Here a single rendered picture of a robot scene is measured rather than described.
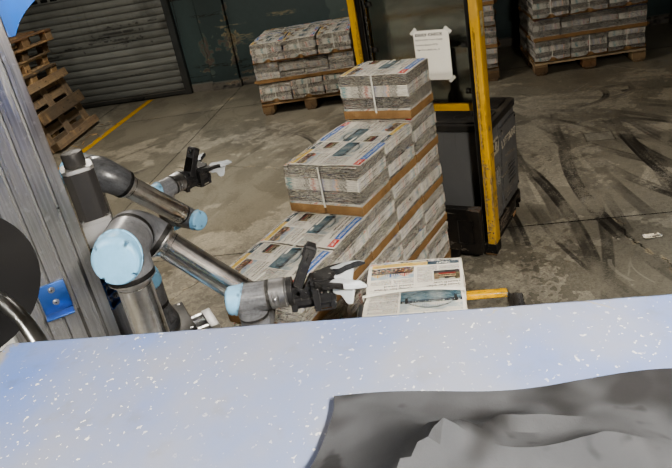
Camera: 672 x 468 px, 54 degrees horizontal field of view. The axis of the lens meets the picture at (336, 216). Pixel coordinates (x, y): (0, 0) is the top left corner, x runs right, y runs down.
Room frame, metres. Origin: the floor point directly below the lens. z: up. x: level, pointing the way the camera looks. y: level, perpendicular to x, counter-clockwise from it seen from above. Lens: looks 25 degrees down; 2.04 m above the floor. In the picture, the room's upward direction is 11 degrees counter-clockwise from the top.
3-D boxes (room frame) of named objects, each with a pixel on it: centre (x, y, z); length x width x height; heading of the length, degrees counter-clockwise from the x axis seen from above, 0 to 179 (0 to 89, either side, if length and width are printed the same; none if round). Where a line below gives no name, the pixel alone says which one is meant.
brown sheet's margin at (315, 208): (2.77, -0.04, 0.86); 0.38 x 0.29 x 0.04; 56
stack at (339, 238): (2.67, 0.03, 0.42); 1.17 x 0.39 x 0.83; 146
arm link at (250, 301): (1.41, 0.25, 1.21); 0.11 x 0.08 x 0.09; 87
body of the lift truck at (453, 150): (3.94, -0.82, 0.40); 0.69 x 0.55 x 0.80; 56
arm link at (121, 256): (1.42, 0.51, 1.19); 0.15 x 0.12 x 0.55; 177
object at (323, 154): (2.76, -0.06, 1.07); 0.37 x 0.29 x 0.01; 56
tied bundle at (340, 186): (2.77, -0.04, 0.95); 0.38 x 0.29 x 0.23; 56
